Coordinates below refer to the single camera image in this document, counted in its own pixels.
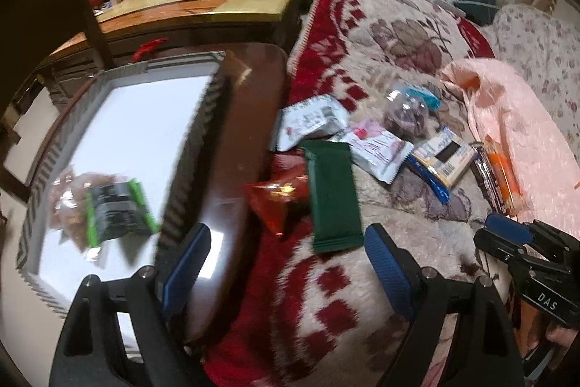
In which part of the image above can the white floral sofa cover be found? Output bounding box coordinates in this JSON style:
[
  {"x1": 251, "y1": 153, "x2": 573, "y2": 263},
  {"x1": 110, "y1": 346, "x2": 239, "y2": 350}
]
[{"x1": 492, "y1": 4, "x2": 580, "y2": 143}]

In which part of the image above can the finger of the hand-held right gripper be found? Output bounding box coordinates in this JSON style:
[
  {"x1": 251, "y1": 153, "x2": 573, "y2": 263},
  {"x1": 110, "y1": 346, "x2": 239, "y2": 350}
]
[
  {"x1": 484, "y1": 212, "x2": 567, "y2": 254},
  {"x1": 473, "y1": 228, "x2": 529, "y2": 267}
]

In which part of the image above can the white pink snack packet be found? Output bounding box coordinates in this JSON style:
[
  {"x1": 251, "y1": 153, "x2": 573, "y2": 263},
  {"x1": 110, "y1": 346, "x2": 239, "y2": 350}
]
[{"x1": 328, "y1": 120, "x2": 415, "y2": 185}]

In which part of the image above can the pink quilted blanket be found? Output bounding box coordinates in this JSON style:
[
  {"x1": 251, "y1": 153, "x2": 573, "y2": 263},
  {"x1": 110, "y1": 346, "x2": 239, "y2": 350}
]
[{"x1": 442, "y1": 58, "x2": 580, "y2": 244}]

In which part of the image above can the white grey snack packet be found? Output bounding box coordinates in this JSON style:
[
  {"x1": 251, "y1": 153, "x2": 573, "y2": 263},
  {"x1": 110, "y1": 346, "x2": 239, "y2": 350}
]
[{"x1": 275, "y1": 94, "x2": 351, "y2": 152}]

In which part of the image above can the round brown wooden table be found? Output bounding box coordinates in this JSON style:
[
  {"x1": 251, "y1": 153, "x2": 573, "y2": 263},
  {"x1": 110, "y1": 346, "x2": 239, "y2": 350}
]
[{"x1": 0, "y1": 43, "x2": 291, "y2": 347}]

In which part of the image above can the dark wooden chair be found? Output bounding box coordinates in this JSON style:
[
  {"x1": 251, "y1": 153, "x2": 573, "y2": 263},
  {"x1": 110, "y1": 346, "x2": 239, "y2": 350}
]
[{"x1": 0, "y1": 0, "x2": 119, "y2": 134}]

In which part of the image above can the dark brown stick packet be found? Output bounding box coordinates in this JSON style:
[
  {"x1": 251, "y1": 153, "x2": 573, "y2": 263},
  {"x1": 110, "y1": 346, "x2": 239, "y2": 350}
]
[{"x1": 471, "y1": 143, "x2": 506, "y2": 211}]

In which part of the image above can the dark green snack packet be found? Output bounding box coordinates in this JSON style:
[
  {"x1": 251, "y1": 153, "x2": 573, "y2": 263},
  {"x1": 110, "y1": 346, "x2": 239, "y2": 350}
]
[{"x1": 299, "y1": 141, "x2": 364, "y2": 254}]

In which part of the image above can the green black snack packet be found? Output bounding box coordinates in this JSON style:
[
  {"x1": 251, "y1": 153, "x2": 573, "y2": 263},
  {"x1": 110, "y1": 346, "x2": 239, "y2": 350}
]
[{"x1": 86, "y1": 180, "x2": 159, "y2": 249}]

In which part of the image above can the orange biscuit packet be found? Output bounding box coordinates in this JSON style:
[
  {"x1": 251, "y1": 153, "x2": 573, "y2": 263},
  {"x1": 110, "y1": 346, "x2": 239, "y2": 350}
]
[{"x1": 482, "y1": 134, "x2": 525, "y2": 217}]

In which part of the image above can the red tassel knot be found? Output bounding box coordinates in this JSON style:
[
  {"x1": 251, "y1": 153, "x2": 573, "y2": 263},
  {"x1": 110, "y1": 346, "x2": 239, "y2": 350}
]
[{"x1": 133, "y1": 37, "x2": 169, "y2": 62}]

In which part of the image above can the clear peanut bag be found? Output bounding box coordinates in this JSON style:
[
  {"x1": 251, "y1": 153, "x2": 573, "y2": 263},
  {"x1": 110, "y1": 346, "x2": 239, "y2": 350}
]
[{"x1": 47, "y1": 170, "x2": 119, "y2": 262}]

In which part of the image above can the person's right hand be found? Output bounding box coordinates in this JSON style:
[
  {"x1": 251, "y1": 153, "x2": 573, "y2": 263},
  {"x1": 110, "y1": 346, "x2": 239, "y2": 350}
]
[{"x1": 528, "y1": 315, "x2": 580, "y2": 352}]

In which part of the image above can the cream snack packet blue edge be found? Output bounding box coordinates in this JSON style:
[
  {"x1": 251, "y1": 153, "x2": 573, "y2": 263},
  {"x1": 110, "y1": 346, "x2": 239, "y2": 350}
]
[{"x1": 405, "y1": 125, "x2": 477, "y2": 205}]

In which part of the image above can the clear bag of dark snacks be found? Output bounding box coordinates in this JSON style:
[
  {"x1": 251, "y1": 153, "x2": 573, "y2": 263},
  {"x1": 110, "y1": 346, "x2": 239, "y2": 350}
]
[{"x1": 383, "y1": 81, "x2": 441, "y2": 141}]

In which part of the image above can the red foil snack packet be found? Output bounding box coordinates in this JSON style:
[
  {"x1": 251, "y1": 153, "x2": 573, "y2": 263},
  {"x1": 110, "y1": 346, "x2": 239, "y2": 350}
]
[{"x1": 244, "y1": 168, "x2": 313, "y2": 236}]

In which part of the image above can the striped cardboard box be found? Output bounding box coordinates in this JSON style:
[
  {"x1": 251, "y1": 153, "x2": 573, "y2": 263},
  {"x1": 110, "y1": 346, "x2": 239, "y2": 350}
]
[{"x1": 16, "y1": 50, "x2": 227, "y2": 316}]

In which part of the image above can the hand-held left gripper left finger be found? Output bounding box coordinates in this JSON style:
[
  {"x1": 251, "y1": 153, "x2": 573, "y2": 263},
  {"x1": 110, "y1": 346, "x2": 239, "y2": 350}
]
[{"x1": 47, "y1": 223, "x2": 214, "y2": 387}]

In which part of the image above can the red beige floral blanket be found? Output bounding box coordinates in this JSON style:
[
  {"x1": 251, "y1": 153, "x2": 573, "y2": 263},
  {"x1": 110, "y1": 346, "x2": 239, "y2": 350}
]
[{"x1": 204, "y1": 0, "x2": 515, "y2": 387}]

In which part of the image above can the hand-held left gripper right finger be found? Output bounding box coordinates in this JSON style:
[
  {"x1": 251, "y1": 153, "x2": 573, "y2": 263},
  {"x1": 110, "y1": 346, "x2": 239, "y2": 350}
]
[{"x1": 364, "y1": 223, "x2": 527, "y2": 387}]

